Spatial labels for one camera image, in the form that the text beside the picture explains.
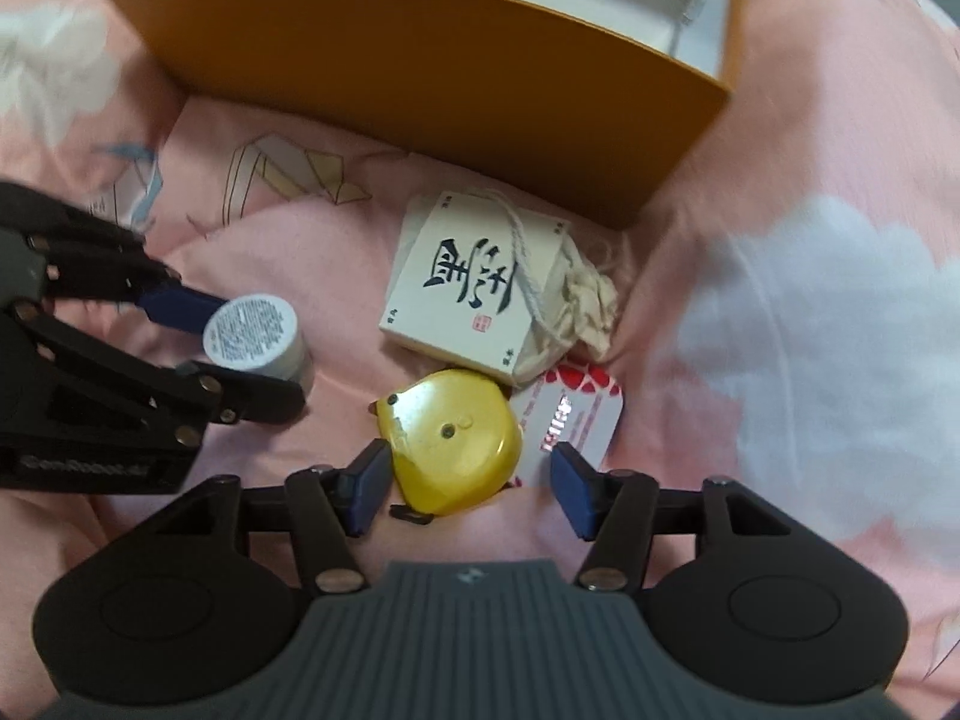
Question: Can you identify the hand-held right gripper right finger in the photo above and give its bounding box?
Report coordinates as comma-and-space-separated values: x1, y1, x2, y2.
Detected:
550, 444, 803, 596

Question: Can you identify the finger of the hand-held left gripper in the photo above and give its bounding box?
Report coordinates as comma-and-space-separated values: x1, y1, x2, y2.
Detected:
30, 227, 226, 338
15, 306, 306, 457

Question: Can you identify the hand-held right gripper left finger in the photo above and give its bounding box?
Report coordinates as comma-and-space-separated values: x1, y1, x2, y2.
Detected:
135, 439, 393, 599

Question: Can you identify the small white cream jar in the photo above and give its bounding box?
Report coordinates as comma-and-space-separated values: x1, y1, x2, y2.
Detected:
202, 294, 316, 402

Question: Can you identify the yellow tape measure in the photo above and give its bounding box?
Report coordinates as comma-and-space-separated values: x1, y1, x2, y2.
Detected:
367, 367, 524, 524

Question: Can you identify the orange cardboard box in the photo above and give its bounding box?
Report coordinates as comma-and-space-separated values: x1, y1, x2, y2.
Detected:
97, 0, 751, 232

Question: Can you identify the white packet with red hearts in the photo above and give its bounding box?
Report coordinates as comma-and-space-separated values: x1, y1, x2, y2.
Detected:
510, 361, 625, 488

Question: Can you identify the white box with black calligraphy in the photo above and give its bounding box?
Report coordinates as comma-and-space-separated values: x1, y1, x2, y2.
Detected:
377, 190, 567, 383

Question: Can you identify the cream drawstring cloth pouch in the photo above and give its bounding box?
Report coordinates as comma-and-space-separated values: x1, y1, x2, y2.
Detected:
480, 191, 638, 391

